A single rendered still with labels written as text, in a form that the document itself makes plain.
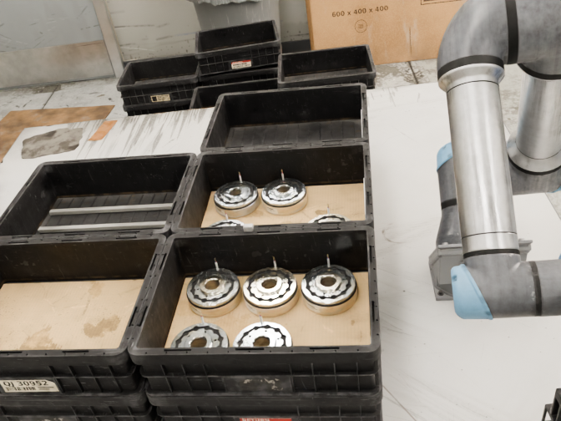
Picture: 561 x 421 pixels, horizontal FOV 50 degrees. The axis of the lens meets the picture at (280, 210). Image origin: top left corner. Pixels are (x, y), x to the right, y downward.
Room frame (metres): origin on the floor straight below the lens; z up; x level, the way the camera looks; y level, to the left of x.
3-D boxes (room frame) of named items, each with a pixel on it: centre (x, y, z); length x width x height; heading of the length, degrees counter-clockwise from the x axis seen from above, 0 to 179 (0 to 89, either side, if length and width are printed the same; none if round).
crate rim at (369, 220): (1.05, 0.00, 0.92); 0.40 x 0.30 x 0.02; 80
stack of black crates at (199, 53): (2.82, 0.08, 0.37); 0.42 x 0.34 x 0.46; 84
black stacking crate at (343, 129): (1.35, -0.05, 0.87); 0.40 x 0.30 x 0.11; 80
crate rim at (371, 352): (0.76, 0.05, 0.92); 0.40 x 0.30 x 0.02; 80
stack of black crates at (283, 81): (2.38, -0.28, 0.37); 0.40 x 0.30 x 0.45; 84
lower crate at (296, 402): (0.76, 0.05, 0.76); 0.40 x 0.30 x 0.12; 80
